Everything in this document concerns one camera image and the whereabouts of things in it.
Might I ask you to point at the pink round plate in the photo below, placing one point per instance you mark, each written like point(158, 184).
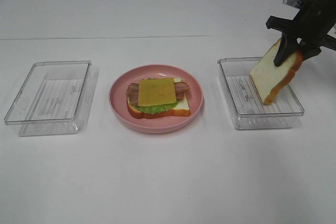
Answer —
point(165, 124)

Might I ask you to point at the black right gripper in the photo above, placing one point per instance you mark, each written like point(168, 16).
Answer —
point(312, 24)

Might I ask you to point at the brown bacon strip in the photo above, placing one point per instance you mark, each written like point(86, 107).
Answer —
point(133, 91)

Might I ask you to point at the yellow cheese slice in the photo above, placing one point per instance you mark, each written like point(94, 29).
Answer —
point(154, 92)

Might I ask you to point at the green lettuce leaf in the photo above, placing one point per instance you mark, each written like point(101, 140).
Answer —
point(154, 109)

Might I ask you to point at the clear plastic tray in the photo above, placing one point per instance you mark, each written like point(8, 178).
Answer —
point(54, 99)
point(245, 107)

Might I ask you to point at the clear left plastic tray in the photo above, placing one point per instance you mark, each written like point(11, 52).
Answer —
point(54, 99)

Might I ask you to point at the white bread slice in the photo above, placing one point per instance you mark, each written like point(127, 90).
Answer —
point(270, 79)
point(181, 109)

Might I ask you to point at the clear right plastic tray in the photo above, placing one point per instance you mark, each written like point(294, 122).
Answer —
point(245, 107)

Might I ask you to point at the pink bacon strip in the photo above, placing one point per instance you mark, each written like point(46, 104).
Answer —
point(156, 92)

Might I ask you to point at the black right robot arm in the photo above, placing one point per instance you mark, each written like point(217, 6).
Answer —
point(307, 31)

